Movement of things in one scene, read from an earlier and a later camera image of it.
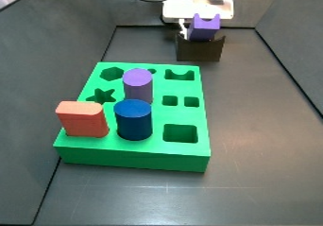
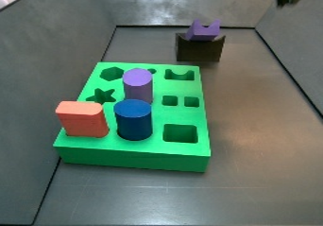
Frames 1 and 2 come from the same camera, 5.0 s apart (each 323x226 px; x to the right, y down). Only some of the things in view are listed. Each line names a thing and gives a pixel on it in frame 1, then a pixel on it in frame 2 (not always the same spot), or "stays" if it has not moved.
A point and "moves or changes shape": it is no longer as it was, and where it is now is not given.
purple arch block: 204,28 moves or changes shape
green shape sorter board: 177,145 stays
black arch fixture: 197,50 stays
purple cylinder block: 137,84 stays
